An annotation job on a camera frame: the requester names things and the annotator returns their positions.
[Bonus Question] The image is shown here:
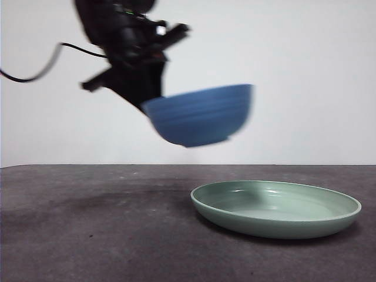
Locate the blue ribbed bowl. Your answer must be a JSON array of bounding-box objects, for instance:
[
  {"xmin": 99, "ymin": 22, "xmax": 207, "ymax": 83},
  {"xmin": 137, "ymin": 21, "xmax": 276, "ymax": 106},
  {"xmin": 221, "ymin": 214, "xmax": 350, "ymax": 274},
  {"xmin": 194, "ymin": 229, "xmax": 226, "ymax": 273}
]
[{"xmin": 142, "ymin": 83, "xmax": 256, "ymax": 148}]

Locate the pale green plate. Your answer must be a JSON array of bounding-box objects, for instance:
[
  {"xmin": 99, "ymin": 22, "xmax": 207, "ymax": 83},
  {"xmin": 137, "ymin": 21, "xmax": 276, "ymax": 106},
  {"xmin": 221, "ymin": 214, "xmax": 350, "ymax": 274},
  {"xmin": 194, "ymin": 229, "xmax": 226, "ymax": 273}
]
[{"xmin": 190, "ymin": 180, "xmax": 362, "ymax": 239}]

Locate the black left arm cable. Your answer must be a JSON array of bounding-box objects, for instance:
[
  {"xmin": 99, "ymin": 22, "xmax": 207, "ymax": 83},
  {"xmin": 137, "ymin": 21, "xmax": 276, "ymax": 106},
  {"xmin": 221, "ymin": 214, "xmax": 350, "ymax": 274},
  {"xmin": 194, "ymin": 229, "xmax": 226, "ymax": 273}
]
[{"xmin": 0, "ymin": 42, "xmax": 108, "ymax": 83}]

